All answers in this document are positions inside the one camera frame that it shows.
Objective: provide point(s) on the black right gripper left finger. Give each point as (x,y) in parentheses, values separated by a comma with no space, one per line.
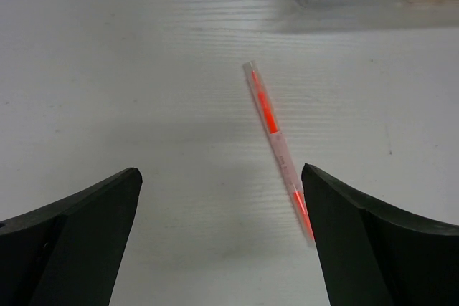
(69,251)

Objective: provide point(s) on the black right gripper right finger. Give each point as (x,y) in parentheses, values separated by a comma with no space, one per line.
(373,253)

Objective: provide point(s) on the orange thin pen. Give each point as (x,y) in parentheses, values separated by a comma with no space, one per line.
(279,146)

